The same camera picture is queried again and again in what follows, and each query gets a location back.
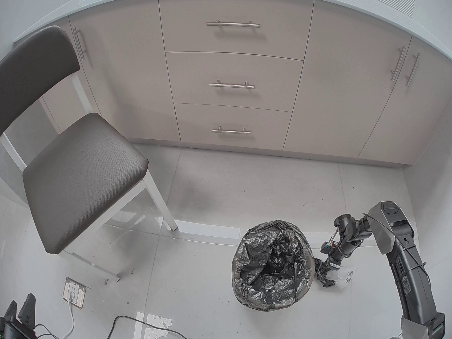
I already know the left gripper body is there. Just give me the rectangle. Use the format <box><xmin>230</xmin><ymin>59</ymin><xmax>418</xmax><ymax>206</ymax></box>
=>
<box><xmin>0</xmin><ymin>316</ymin><xmax>39</xmax><ymax>339</ymax></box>

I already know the black plastic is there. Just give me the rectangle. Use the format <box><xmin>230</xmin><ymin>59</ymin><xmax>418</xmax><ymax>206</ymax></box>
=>
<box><xmin>314</xmin><ymin>258</ymin><xmax>336</xmax><ymax>289</ymax></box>

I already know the clear printed wrapper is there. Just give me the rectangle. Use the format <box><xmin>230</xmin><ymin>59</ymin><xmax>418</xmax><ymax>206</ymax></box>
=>
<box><xmin>332</xmin><ymin>265</ymin><xmax>358</xmax><ymax>290</ymax></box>

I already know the black plastic bag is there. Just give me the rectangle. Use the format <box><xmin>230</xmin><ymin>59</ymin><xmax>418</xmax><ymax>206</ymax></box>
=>
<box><xmin>231</xmin><ymin>220</ymin><xmax>316</xmax><ymax>311</ymax></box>

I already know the grey padded chair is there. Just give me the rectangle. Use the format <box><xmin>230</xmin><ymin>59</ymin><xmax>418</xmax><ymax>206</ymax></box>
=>
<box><xmin>0</xmin><ymin>26</ymin><xmax>179</xmax><ymax>282</ymax></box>

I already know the beige cabinet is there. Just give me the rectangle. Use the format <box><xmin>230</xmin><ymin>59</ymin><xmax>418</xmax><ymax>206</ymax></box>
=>
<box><xmin>13</xmin><ymin>0</ymin><xmax>452</xmax><ymax>170</ymax></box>

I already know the white cable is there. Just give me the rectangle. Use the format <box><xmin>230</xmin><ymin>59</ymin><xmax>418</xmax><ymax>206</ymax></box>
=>
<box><xmin>65</xmin><ymin>291</ymin><xmax>76</xmax><ymax>339</ymax></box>

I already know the black cable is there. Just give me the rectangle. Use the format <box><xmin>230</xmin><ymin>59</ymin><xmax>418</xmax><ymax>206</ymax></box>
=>
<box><xmin>111</xmin><ymin>316</ymin><xmax>186</xmax><ymax>339</ymax></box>

